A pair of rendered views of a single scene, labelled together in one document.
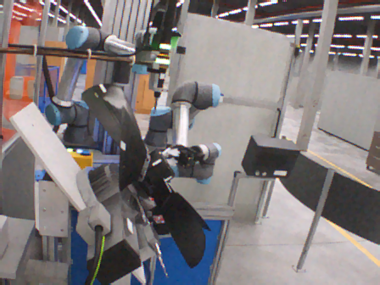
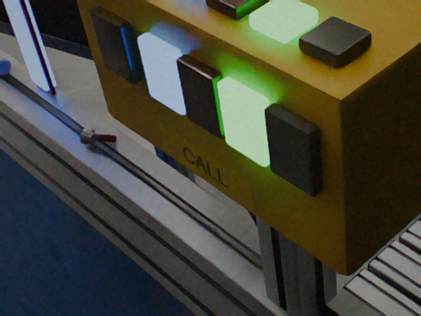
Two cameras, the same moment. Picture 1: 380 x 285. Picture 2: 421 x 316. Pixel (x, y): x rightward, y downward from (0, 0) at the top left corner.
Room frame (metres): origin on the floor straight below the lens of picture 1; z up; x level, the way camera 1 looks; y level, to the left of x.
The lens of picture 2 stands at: (1.55, 0.80, 1.22)
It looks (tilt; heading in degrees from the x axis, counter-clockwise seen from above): 39 degrees down; 247
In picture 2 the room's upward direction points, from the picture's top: 8 degrees counter-clockwise
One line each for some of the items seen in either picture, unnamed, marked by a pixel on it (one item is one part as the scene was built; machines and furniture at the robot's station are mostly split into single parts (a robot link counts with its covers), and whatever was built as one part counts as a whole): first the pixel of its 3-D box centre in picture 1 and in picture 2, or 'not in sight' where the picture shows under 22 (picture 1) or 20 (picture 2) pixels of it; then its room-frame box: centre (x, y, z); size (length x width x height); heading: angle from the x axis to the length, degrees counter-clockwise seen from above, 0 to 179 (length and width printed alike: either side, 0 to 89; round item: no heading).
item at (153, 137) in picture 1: (156, 136); not in sight; (1.99, 0.24, 1.09); 0.15 x 0.15 x 0.10
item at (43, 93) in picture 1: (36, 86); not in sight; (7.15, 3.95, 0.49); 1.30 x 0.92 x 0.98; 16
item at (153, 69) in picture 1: (158, 76); not in sight; (1.16, 0.17, 1.50); 0.09 x 0.07 x 0.10; 141
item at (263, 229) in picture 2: not in sight; (294, 220); (1.43, 0.55, 0.92); 0.03 x 0.03 x 0.12; 16
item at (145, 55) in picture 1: (143, 61); not in sight; (1.43, 0.28, 1.54); 0.11 x 0.08 x 0.11; 154
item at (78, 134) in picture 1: (76, 131); not in sight; (1.75, 0.68, 1.09); 0.15 x 0.15 x 0.10
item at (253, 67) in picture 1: (226, 117); not in sight; (3.16, -0.25, 1.10); 1.21 x 0.06 x 2.20; 106
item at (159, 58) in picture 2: not in sight; (164, 74); (1.48, 0.55, 1.04); 0.02 x 0.01 x 0.03; 106
